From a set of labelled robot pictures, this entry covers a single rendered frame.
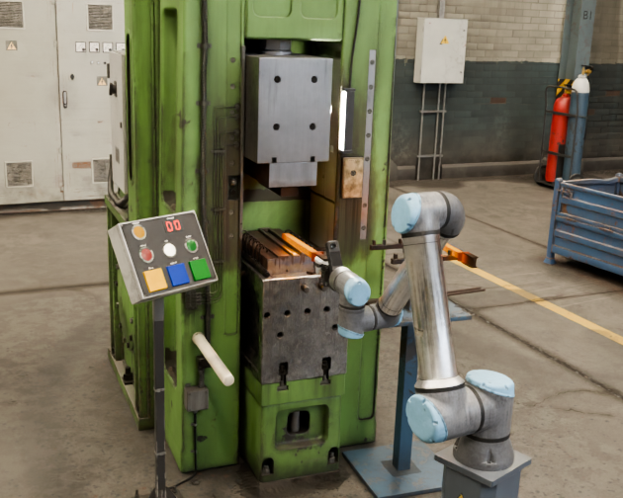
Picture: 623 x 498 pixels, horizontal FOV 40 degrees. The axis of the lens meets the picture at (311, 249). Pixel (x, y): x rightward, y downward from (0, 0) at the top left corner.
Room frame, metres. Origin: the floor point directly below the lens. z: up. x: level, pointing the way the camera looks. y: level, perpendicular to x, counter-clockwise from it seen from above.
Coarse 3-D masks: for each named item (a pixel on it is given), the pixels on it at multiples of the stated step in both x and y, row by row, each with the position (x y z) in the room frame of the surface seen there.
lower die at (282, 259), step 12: (264, 228) 3.67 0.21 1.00; (276, 228) 3.70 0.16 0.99; (252, 240) 3.53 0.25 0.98; (264, 240) 3.50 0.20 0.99; (276, 240) 3.47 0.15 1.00; (264, 252) 3.35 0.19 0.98; (276, 252) 3.32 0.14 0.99; (288, 252) 3.31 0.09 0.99; (264, 264) 3.28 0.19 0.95; (276, 264) 3.26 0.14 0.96; (288, 264) 3.28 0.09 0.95; (300, 264) 3.30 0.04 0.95; (312, 264) 3.32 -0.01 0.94
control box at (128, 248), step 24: (168, 216) 3.02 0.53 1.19; (192, 216) 3.09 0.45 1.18; (120, 240) 2.85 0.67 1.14; (144, 240) 2.90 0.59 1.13; (168, 240) 2.96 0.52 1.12; (120, 264) 2.86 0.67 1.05; (144, 264) 2.84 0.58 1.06; (168, 264) 2.91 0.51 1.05; (144, 288) 2.79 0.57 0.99; (168, 288) 2.86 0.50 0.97; (192, 288) 2.96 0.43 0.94
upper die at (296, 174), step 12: (252, 168) 3.44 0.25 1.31; (264, 168) 3.30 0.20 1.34; (276, 168) 3.26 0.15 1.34; (288, 168) 3.28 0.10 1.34; (300, 168) 3.30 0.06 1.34; (312, 168) 3.32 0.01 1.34; (264, 180) 3.30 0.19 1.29; (276, 180) 3.26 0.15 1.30; (288, 180) 3.28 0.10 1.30; (300, 180) 3.30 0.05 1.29; (312, 180) 3.32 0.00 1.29
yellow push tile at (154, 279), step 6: (156, 270) 2.85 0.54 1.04; (144, 276) 2.81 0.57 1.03; (150, 276) 2.83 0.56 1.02; (156, 276) 2.84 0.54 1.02; (162, 276) 2.86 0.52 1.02; (150, 282) 2.81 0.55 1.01; (156, 282) 2.83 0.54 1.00; (162, 282) 2.84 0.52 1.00; (150, 288) 2.80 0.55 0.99; (156, 288) 2.82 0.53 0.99; (162, 288) 2.83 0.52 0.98
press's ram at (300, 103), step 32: (256, 64) 3.25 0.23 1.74; (288, 64) 3.27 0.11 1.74; (320, 64) 3.32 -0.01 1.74; (256, 96) 3.25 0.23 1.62; (288, 96) 3.27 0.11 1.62; (320, 96) 3.32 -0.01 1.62; (256, 128) 3.24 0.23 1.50; (288, 128) 3.27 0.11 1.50; (320, 128) 3.33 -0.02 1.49; (256, 160) 3.23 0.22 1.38; (288, 160) 3.28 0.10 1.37; (320, 160) 3.33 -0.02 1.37
